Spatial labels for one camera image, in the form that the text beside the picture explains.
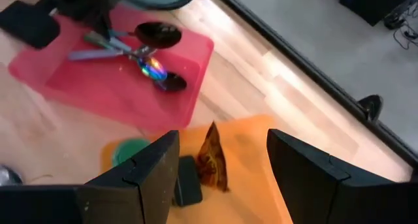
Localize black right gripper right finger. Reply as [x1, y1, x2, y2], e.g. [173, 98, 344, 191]
[266, 128, 351, 224]

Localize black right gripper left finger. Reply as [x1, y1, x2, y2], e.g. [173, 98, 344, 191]
[76, 129, 181, 224]

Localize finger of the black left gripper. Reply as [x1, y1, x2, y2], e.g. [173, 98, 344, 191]
[94, 16, 112, 39]

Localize purple handled metal spoon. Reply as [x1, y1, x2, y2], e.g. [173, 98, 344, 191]
[67, 47, 189, 93]

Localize green lid spice jar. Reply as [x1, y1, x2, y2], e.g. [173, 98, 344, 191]
[112, 138, 152, 168]

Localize beige plastic bin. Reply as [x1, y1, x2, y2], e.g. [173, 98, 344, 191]
[100, 114, 295, 224]

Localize black spoon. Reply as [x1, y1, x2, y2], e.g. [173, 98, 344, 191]
[109, 21, 183, 50]

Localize iridescent spoon green handle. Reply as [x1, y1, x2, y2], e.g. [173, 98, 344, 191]
[83, 31, 169, 82]

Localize pink plastic bin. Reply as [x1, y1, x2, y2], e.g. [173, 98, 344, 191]
[8, 5, 216, 132]

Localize brown snack packet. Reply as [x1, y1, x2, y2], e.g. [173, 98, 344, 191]
[195, 121, 230, 193]

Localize teal handled metal spoon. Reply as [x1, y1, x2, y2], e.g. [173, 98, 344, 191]
[0, 165, 23, 186]

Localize black floor equipment box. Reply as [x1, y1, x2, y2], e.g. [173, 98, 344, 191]
[338, 0, 418, 27]

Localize black table frame rails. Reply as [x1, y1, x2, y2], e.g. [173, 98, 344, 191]
[208, 0, 418, 168]

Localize black floor cables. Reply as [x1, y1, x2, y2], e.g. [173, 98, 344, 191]
[383, 3, 418, 51]

